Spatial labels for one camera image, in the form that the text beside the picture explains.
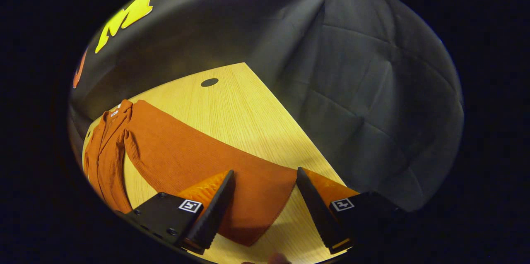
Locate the orange button shirt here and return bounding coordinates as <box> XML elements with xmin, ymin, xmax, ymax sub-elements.
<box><xmin>83</xmin><ymin>99</ymin><xmax>299</xmax><ymax>247</ymax></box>

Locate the black backdrop cloth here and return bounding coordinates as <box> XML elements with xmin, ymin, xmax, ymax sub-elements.
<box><xmin>68</xmin><ymin>0</ymin><xmax>464</xmax><ymax>215</ymax></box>

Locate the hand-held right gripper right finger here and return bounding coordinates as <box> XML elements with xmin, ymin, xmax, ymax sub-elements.
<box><xmin>296</xmin><ymin>167</ymin><xmax>408</xmax><ymax>255</ymax></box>

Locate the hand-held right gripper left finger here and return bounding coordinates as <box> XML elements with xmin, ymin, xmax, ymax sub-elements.
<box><xmin>116</xmin><ymin>169</ymin><xmax>236</xmax><ymax>255</ymax></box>

